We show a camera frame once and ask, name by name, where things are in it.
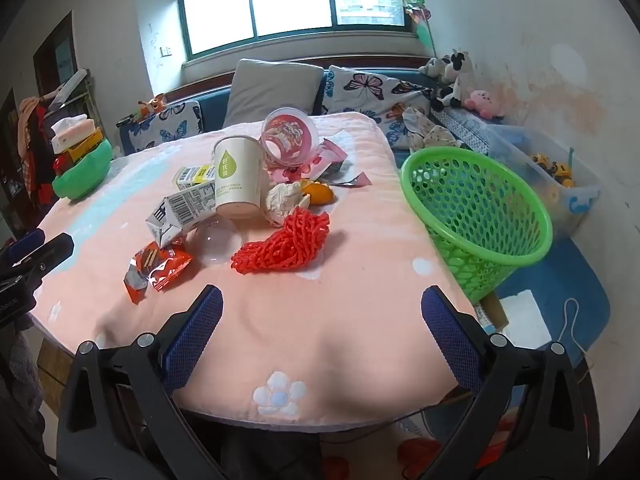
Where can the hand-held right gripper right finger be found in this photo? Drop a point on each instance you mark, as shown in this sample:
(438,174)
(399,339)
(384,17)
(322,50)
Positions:
(447,332)

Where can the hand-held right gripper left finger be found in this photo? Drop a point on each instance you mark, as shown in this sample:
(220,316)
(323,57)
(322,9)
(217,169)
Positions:
(200,330)

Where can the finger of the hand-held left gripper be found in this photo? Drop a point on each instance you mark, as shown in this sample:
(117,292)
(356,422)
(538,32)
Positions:
(22,247)
(52,255)

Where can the orange snack wrapper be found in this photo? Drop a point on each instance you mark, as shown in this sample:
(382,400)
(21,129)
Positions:
(165,267)

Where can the green plastic mesh basket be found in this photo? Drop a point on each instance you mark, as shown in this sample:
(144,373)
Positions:
(500,240)

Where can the red foam fruit net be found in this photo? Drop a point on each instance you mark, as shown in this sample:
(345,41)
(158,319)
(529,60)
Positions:
(285,242)

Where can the white tissue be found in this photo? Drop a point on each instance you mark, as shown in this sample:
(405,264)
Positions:
(284,202)

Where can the orange peel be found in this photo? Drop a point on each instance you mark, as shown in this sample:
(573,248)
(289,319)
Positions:
(317,194)

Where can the clear plastic cup red print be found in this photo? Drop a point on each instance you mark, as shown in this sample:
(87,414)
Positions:
(290,135)

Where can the cardboard box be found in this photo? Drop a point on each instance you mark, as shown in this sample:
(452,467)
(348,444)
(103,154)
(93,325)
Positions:
(492,310)

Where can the white paper sheet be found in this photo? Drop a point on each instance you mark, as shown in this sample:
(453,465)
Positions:
(525,320)

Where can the green plastic basin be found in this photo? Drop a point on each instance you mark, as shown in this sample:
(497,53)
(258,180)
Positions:
(82,177)

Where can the clear dome lid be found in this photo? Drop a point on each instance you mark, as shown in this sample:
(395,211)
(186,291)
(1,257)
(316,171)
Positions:
(217,242)

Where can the hanging clothes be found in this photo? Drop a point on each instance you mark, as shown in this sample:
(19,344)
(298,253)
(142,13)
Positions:
(32,150)

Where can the pink flower blanket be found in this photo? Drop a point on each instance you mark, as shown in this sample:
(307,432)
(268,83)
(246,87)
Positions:
(300,320)

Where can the yellow and red box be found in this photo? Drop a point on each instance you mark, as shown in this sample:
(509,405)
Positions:
(85,147)

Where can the white milk carton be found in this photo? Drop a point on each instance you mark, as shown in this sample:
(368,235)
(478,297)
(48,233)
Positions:
(185,210)

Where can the pink tissue box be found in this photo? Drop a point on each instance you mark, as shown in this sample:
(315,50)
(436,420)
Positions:
(72,132)

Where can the blue floor mat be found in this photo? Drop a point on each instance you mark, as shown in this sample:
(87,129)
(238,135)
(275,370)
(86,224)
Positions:
(565,270)

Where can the yellow drink carton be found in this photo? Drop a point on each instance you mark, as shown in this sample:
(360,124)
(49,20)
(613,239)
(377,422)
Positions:
(192,176)

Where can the white paper cup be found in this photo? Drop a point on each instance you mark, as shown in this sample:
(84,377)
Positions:
(237,180)

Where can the small butterfly pillow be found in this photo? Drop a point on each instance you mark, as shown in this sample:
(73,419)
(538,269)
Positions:
(165,127)

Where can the orange fox toy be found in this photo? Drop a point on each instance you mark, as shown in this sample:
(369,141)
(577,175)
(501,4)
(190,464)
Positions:
(152,105)

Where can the clear plastic storage box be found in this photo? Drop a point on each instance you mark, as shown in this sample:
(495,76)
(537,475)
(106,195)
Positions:
(575,205)

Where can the dark wooden door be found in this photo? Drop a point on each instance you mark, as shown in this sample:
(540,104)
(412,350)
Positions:
(55,60)

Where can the yellow toy trucks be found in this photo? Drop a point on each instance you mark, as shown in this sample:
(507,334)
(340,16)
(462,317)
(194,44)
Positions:
(555,170)

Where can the beige patterned garment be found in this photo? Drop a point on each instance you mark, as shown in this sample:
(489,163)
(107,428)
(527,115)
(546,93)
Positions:
(430,132)

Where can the striped cloth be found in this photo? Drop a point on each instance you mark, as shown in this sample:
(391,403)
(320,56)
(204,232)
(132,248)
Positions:
(470,127)

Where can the pink wrapper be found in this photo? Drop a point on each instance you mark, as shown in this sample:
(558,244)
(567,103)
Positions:
(330,152)

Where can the blue sofa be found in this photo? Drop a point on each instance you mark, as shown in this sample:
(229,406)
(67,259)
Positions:
(215,110)

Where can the pink round plush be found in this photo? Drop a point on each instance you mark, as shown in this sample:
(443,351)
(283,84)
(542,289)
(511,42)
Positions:
(484,102)

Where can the grey pillow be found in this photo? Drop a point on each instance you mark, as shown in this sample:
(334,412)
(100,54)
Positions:
(270,92)

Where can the large butterfly pillow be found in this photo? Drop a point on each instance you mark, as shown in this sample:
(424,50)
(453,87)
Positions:
(365,92)

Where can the black and white cow plush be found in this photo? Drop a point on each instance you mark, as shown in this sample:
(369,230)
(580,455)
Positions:
(457,77)

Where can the grey plush toy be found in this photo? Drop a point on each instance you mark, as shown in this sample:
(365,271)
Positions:
(432,66)

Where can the colourful pinwheel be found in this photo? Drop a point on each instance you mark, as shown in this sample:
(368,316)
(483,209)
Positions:
(417,7)

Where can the window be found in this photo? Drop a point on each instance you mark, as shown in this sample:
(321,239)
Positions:
(290,0)

